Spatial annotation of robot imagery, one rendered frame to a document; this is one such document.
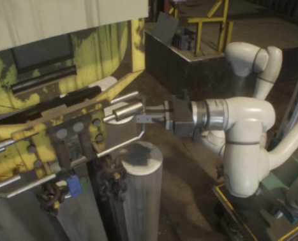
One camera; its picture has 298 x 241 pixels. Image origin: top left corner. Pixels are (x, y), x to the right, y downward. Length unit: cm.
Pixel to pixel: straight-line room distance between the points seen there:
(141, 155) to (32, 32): 60
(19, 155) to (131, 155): 40
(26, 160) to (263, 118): 64
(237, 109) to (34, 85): 50
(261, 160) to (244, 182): 8
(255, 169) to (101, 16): 54
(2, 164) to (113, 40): 40
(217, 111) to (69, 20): 43
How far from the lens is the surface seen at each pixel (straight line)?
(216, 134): 145
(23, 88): 52
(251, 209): 207
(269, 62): 132
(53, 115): 54
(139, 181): 83
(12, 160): 65
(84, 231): 100
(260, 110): 69
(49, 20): 39
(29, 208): 135
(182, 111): 64
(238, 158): 68
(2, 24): 38
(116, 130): 103
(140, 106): 62
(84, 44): 50
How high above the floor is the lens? 197
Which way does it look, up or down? 38 degrees down
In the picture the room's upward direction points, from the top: straight up
